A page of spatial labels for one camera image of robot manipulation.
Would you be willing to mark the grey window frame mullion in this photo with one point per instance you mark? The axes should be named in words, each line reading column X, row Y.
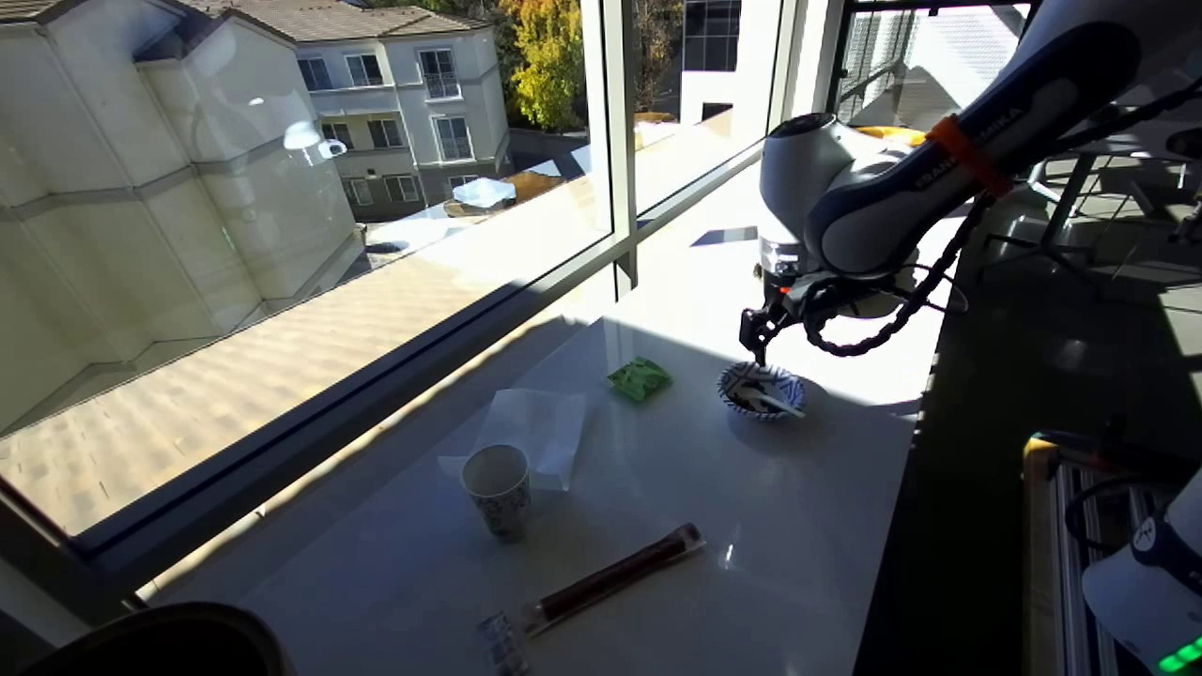
column 608, row 136

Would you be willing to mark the metal rack with yellow tip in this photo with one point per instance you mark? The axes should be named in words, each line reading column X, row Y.
column 1048, row 551

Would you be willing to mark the dark round object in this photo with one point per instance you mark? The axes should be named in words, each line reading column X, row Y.
column 164, row 640

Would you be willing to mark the small patterned ceramic bowl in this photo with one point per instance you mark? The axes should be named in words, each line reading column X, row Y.
column 758, row 392

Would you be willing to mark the dark brown chopsticks pair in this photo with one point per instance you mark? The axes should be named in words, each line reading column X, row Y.
column 612, row 581

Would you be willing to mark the white device with green light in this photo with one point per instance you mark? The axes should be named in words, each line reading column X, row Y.
column 1159, row 587

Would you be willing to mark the white paper napkin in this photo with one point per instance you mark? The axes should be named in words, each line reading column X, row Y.
column 543, row 432

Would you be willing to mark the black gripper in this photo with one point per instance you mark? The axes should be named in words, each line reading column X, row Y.
column 777, row 278

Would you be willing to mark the green sponge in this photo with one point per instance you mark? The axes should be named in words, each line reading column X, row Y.
column 638, row 382

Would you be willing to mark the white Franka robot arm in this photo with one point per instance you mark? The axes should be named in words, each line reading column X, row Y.
column 952, row 150

